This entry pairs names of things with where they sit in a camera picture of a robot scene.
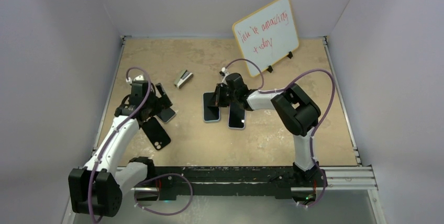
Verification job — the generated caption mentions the black phone with grey edge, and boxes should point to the black phone with grey edge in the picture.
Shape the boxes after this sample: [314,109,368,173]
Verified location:
[157,108,176,124]

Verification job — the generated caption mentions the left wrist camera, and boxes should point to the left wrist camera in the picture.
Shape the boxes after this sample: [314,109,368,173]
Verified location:
[133,75,146,81]

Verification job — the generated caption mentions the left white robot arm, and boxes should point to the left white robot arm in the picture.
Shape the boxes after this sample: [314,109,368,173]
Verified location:
[68,80,172,217]

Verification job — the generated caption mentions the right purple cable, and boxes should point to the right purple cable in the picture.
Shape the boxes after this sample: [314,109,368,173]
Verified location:
[220,58,337,209]

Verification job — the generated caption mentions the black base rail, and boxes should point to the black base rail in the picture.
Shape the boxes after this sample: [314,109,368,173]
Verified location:
[135,165,328,204]

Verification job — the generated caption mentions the white board with yellow frame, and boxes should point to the white board with yellow frame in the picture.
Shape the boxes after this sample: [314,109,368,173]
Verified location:
[232,0,299,77]

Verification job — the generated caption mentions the light blue phone case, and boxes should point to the light blue phone case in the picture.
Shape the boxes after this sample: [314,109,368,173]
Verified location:
[202,92,221,123]

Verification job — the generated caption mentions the black phone case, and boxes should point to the black phone case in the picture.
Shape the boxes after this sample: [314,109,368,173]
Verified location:
[141,117,171,150]

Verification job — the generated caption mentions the white green stapler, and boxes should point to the white green stapler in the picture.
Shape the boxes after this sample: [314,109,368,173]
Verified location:
[174,70,194,89]

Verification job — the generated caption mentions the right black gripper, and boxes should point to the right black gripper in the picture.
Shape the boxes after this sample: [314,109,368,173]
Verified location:
[208,84,238,108]

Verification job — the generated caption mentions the lavender phone case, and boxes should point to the lavender phone case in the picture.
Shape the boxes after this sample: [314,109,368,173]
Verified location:
[227,103,247,131]

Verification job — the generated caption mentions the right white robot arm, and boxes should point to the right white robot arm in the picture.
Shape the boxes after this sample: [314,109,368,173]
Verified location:
[203,73,320,186]

